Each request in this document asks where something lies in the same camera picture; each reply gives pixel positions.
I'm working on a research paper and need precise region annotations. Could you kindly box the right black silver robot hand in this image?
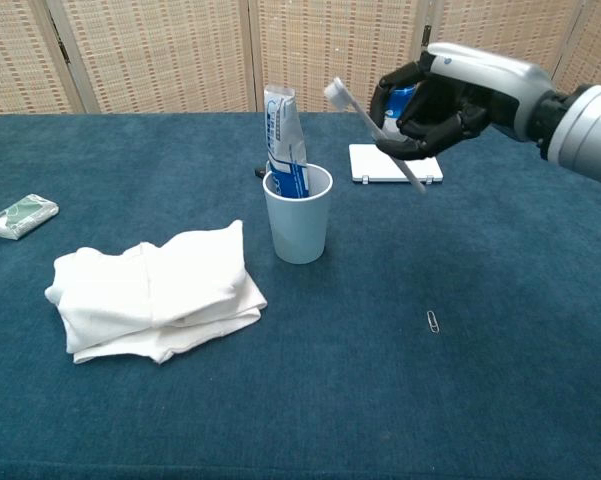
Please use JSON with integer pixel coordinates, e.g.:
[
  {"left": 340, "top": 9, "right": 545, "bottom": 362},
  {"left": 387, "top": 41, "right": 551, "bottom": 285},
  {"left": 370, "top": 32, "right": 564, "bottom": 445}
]
[{"left": 369, "top": 42, "right": 554, "bottom": 161}]

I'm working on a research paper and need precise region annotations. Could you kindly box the white toothbrush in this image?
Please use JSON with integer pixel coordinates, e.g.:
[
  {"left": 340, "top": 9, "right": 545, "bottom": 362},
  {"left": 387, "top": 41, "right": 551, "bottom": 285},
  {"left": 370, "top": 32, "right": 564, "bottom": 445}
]
[{"left": 323, "top": 77, "right": 428, "bottom": 195}]

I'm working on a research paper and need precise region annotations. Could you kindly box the blue white toothpaste tube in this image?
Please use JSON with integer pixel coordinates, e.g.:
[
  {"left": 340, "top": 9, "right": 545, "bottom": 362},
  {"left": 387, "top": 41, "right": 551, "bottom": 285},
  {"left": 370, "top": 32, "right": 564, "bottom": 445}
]
[{"left": 263, "top": 84, "right": 312, "bottom": 200}]

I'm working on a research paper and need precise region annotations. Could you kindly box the white plastic cup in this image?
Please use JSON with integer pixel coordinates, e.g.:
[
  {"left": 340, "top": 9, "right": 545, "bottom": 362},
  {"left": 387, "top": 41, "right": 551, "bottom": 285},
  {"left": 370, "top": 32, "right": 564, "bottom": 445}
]
[{"left": 262, "top": 163, "right": 334, "bottom": 265}]

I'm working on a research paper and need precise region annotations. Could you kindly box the white flat hinged box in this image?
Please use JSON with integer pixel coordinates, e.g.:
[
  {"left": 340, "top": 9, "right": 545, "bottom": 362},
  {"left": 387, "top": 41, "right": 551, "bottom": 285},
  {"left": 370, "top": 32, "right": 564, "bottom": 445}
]
[{"left": 348, "top": 143, "right": 445, "bottom": 186}]

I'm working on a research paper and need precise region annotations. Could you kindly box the woven bamboo folding screen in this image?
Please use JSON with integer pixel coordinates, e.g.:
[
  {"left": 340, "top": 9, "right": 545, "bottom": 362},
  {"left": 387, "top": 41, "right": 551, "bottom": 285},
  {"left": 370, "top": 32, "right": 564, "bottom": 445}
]
[{"left": 0, "top": 0, "right": 601, "bottom": 123}]

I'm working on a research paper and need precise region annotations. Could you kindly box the folded white towel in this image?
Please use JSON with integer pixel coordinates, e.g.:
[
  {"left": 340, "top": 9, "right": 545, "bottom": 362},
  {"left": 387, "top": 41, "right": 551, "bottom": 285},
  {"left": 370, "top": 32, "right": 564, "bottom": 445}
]
[{"left": 44, "top": 219, "right": 269, "bottom": 365}]

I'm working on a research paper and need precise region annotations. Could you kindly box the green white tissue pack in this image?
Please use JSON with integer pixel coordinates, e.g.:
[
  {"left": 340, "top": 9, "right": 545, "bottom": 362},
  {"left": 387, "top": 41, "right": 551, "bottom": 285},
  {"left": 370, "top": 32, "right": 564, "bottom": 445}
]
[{"left": 0, "top": 193, "right": 60, "bottom": 246}]

